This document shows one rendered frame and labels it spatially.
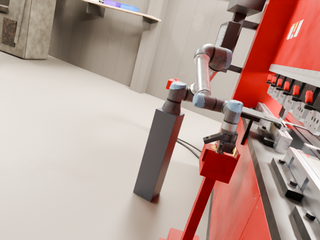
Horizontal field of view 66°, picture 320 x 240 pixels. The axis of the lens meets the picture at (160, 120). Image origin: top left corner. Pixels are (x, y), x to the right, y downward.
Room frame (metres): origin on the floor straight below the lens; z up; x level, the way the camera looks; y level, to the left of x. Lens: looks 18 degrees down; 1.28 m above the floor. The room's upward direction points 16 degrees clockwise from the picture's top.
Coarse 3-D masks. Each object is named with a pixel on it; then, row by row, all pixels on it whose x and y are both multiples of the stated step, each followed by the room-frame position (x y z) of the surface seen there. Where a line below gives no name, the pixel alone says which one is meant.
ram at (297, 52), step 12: (300, 0) 2.20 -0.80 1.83; (312, 0) 1.81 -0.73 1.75; (300, 12) 2.02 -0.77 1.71; (312, 12) 1.69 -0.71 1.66; (288, 24) 2.31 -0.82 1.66; (312, 24) 1.57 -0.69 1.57; (300, 36) 1.73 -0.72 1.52; (312, 36) 1.47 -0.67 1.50; (288, 48) 1.94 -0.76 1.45; (300, 48) 1.61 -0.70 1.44; (312, 48) 1.38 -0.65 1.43; (276, 60) 2.19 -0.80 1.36; (288, 60) 1.78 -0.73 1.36; (300, 60) 1.50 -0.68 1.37; (312, 60) 1.30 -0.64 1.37; (276, 72) 2.00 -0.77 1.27; (288, 72) 1.65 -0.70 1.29; (312, 84) 1.15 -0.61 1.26
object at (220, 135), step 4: (220, 132) 1.25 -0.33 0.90; (208, 136) 1.25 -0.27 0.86; (212, 136) 1.23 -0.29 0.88; (216, 136) 1.21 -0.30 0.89; (220, 136) 1.21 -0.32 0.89; (224, 136) 1.21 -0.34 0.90; (204, 140) 1.21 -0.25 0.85; (208, 140) 1.21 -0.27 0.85; (212, 140) 1.21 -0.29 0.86; (216, 140) 1.21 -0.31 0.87
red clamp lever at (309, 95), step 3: (306, 93) 1.06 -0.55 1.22; (309, 93) 1.05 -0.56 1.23; (312, 93) 1.05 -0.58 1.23; (306, 96) 1.04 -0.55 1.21; (309, 96) 1.03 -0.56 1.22; (312, 96) 1.04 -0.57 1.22; (306, 99) 1.03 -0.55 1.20; (309, 99) 1.02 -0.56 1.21; (306, 102) 1.02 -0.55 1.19; (309, 102) 1.01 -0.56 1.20; (306, 105) 1.00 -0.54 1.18; (309, 105) 1.00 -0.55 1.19; (306, 108) 0.99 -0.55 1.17; (309, 108) 0.99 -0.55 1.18; (312, 108) 0.99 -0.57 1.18; (315, 108) 1.00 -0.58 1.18
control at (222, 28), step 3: (225, 24) 2.73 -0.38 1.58; (222, 27) 2.86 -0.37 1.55; (225, 27) 2.68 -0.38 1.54; (222, 30) 2.78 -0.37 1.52; (219, 33) 2.95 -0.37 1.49; (222, 33) 2.73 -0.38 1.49; (219, 36) 2.88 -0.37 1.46; (219, 39) 2.82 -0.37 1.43; (216, 42) 2.94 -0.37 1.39; (219, 42) 2.75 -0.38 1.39; (216, 45) 2.88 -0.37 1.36; (219, 45) 2.69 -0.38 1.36
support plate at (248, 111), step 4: (244, 108) 1.60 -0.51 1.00; (248, 108) 1.64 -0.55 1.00; (244, 112) 1.48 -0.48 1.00; (248, 112) 1.49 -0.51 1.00; (252, 112) 1.53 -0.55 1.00; (256, 112) 1.57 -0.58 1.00; (260, 112) 1.61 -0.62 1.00; (256, 116) 1.47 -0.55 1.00; (260, 116) 1.48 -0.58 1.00; (272, 116) 1.60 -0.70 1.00; (268, 120) 1.45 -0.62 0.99; (272, 120) 1.46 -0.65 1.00
